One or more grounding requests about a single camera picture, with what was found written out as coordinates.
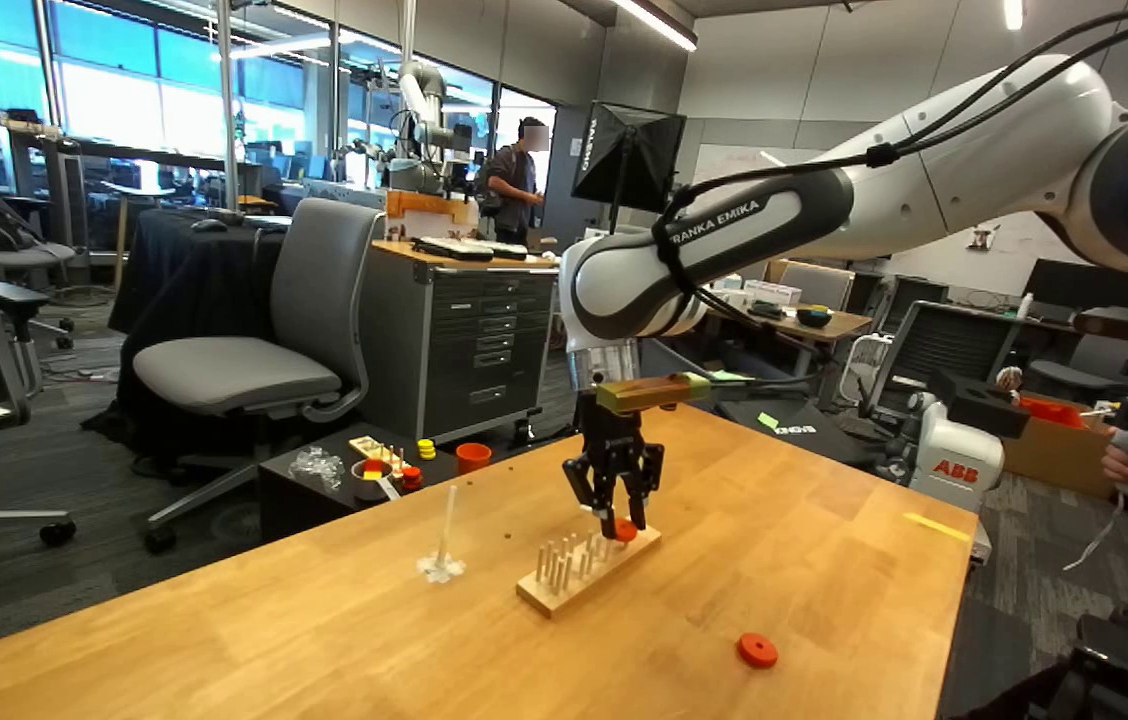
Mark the black softbox light on stand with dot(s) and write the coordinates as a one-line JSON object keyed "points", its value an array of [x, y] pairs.
{"points": [[630, 155]]}

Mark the long wooden desk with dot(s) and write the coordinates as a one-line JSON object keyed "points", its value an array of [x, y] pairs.
{"points": [[818, 327]]}

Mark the black screen on stand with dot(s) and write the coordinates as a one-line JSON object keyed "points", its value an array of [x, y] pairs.
{"points": [[947, 347]]}

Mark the clear plastic bag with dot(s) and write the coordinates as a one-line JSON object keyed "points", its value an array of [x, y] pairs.
{"points": [[313, 466]]}

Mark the brown cardboard box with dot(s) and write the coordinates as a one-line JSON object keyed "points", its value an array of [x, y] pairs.
{"points": [[1067, 462]]}

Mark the light wooden toy block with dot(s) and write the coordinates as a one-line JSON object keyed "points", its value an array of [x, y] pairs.
{"points": [[378, 450]]}

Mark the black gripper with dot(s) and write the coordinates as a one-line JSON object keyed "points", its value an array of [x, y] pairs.
{"points": [[614, 425]]}

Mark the orange brown box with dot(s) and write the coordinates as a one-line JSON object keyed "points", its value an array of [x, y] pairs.
{"points": [[429, 208]]}

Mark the standing person dark shirt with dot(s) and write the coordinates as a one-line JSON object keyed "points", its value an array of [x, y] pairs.
{"points": [[511, 184]]}

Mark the wide black monitor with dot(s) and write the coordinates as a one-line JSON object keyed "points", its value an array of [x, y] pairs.
{"points": [[1084, 294]]}

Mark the black equipment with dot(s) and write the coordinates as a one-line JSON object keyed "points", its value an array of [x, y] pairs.
{"points": [[1098, 682]]}

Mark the yellow cube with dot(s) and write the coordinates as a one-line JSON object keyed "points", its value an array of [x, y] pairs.
{"points": [[426, 450]]}

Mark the black low table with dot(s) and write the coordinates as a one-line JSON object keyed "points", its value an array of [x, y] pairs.
{"points": [[327, 497]]}

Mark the green marker strip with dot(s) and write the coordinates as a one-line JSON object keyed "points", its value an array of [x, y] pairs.
{"points": [[788, 425]]}

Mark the orange bowl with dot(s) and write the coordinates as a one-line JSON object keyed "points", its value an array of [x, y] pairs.
{"points": [[473, 455]]}

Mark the grey office chair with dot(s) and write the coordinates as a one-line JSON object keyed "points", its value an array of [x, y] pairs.
{"points": [[271, 362]]}

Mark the white ABB robot base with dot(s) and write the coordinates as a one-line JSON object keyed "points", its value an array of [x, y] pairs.
{"points": [[950, 462]]}

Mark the wooden stand with pegs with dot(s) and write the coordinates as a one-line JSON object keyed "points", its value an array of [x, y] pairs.
{"points": [[577, 578]]}

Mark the grey drawer cabinet wood top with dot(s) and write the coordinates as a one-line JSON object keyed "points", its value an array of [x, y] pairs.
{"points": [[458, 342]]}

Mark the papers stack on cabinet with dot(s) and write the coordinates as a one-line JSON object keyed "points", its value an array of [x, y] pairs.
{"points": [[455, 244]]}

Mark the red object on carton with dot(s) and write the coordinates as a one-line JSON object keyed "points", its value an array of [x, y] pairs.
{"points": [[1052, 408]]}

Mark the red and yellow toy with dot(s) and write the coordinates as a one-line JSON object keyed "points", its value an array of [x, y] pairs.
{"points": [[391, 472]]}

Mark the dark green bowl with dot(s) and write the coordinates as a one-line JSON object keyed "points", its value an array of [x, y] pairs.
{"points": [[814, 314]]}

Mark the ceiling strip light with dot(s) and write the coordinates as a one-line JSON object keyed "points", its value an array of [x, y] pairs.
{"points": [[652, 23]]}

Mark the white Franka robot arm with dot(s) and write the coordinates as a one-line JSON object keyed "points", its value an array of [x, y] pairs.
{"points": [[965, 147]]}

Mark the yellow tape strip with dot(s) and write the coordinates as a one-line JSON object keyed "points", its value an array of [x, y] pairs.
{"points": [[938, 527]]}

